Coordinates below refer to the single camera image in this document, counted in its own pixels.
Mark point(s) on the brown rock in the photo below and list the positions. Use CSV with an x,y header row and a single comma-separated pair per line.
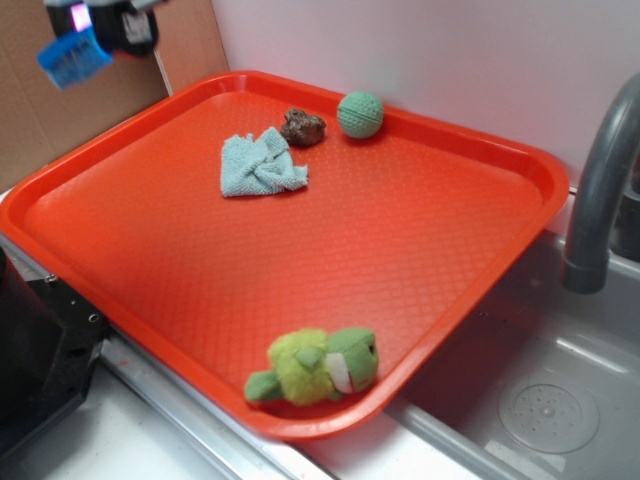
x,y
302,129

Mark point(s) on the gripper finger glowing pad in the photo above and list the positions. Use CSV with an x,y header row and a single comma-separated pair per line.
x,y
66,18
128,27

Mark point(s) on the light green cloth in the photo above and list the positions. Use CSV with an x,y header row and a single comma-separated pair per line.
x,y
259,166

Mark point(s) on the green plush turtle toy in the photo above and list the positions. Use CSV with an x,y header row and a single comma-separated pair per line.
x,y
309,366

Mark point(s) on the brown cardboard panel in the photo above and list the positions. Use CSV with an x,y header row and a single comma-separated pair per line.
x,y
40,123

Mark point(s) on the green rubber ball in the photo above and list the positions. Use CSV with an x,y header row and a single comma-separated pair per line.
x,y
360,115

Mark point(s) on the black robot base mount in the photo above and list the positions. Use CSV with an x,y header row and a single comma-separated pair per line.
x,y
50,340

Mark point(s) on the red plastic tray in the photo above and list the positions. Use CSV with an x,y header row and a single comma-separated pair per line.
x,y
403,233

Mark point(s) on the grey toy sink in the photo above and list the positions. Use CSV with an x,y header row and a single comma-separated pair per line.
x,y
536,382

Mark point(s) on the grey faucet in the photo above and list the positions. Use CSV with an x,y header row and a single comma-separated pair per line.
x,y
605,214

